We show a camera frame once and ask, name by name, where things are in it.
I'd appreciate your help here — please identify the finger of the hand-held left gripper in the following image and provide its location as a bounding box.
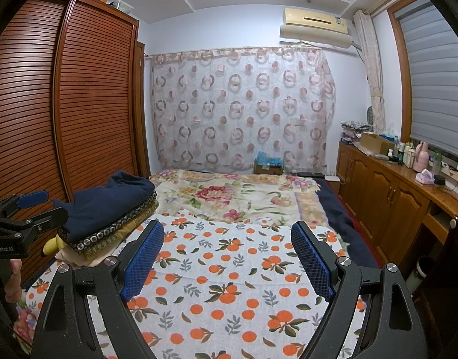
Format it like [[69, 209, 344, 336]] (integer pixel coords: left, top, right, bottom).
[[17, 206, 69, 235], [0, 191, 50, 216]]

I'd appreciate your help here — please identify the wooden window frame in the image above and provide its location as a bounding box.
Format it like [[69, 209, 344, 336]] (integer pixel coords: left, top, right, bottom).
[[387, 0, 413, 143]]

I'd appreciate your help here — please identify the cardboard box with blue contents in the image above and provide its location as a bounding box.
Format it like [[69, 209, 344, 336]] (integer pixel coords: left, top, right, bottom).
[[254, 151, 285, 175]]

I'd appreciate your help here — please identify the dark circle-patterned garment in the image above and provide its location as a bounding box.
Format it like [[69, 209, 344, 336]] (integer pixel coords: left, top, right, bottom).
[[57, 191, 159, 253]]

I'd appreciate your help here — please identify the pink bottle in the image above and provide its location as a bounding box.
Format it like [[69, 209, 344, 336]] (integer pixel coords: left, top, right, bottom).
[[416, 141, 431, 173]]

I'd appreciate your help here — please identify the beige window curtain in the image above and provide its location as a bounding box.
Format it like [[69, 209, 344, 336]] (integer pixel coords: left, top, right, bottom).
[[353, 9, 387, 130]]

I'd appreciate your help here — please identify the olive folded garment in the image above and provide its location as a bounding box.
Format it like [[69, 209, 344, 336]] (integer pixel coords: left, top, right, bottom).
[[83, 204, 159, 259]]

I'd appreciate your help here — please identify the circle-patterned sheer curtain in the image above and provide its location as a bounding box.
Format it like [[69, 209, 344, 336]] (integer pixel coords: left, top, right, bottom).
[[150, 45, 336, 174]]

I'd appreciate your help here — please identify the navy printed t-shirt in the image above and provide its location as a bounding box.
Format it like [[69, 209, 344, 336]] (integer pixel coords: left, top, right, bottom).
[[53, 170, 156, 242]]

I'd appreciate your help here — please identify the person's left hand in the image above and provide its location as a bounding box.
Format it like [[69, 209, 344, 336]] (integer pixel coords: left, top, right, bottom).
[[4, 259, 23, 302]]

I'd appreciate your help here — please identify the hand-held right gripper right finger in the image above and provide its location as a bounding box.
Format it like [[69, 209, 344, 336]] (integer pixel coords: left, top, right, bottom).
[[291, 221, 428, 359]]

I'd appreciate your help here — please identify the floral blanket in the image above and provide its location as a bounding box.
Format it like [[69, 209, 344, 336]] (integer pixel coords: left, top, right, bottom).
[[150, 168, 345, 249]]

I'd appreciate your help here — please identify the row of small bottles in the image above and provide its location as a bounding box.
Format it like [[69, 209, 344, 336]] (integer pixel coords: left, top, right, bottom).
[[386, 140, 417, 167]]

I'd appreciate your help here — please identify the stack of folded cloths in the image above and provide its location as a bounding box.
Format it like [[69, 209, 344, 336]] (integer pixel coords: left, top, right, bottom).
[[340, 120, 372, 144]]

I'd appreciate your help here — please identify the wooden sideboard cabinet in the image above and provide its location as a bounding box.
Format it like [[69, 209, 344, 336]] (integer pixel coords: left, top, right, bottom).
[[335, 140, 458, 266]]

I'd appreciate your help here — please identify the orange-print bed sheet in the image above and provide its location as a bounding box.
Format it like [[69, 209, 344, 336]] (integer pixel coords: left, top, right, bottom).
[[13, 211, 368, 359]]

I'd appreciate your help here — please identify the beige folded cloth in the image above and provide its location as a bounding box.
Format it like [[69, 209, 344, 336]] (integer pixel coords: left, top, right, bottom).
[[55, 247, 88, 267]]

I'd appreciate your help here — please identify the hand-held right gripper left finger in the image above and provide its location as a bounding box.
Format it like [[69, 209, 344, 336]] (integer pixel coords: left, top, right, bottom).
[[30, 220, 166, 359]]

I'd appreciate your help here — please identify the open cardboard box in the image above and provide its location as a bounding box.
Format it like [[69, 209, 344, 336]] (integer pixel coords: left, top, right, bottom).
[[359, 133, 394, 156]]

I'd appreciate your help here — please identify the grey window blind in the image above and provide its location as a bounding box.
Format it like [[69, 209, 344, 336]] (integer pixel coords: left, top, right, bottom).
[[394, 0, 458, 150]]

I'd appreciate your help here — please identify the white waste bin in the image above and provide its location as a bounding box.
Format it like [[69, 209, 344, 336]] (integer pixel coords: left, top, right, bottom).
[[406, 256, 435, 290]]

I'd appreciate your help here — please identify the wall air conditioner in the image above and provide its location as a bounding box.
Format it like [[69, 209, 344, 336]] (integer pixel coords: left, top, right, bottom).
[[279, 7, 355, 49]]

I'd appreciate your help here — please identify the wooden louvred wardrobe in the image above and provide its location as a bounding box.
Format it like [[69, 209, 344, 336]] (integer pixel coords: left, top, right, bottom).
[[0, 0, 151, 281]]

